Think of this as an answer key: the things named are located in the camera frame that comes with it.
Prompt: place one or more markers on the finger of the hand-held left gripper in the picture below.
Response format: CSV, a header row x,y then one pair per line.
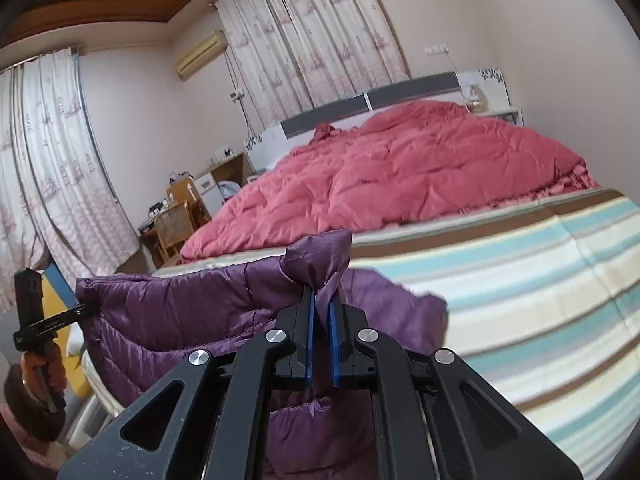
x,y
70,316

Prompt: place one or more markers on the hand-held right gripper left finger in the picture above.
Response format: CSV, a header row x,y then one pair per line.
x,y
310,345

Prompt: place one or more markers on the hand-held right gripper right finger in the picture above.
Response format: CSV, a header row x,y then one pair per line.
x,y
333,345

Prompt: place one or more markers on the purple down jacket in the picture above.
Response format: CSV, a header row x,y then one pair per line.
x,y
200,305

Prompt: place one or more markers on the person's left hand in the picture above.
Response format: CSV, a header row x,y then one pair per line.
x,y
56,370

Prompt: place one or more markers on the patterned window curtain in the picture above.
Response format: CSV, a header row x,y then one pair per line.
x,y
320,25
55,170

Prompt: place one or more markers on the wicker chair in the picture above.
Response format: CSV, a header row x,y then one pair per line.
x,y
172,227

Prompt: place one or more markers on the white plastic bag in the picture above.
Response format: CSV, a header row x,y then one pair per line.
x,y
229,190

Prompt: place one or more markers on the white mini fridge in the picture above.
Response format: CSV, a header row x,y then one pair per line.
x,y
207,192

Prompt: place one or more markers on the pink comforter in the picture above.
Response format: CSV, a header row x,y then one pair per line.
x,y
400,170

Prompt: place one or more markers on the wooden cabinet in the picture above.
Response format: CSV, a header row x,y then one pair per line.
x,y
235,167

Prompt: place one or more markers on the striped bed sheet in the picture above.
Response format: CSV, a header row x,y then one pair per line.
x,y
525,300

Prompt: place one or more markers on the white and grey headboard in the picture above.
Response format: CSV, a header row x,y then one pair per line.
x,y
415,91

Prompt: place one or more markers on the glass table lamp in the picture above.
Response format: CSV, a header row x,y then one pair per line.
x,y
475,100

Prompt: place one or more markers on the white bed frame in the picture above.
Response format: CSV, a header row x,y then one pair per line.
x,y
92,410

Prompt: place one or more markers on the wall air conditioner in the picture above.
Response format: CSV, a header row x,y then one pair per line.
x,y
200,55

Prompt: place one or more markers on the white wall switch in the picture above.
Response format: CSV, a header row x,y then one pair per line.
x,y
436,50

